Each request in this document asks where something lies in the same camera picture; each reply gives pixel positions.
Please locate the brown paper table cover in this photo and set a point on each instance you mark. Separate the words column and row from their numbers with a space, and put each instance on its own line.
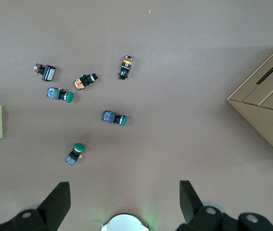
column 174, row 72

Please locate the cardboard drawer box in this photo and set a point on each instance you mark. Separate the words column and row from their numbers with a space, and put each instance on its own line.
column 266, row 101

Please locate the green mushroom push button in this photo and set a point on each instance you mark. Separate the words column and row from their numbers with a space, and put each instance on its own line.
column 76, row 152
column 59, row 94
column 113, row 118

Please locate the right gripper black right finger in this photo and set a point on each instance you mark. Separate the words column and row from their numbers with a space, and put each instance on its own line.
column 191, row 207

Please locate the black selector switch orange base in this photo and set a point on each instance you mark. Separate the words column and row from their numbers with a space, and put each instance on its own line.
column 126, row 67
column 84, row 81

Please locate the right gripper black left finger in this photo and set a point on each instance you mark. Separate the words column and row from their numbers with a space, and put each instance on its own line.
column 54, row 204

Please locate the black red switch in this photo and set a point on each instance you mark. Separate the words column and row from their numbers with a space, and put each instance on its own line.
column 47, row 72

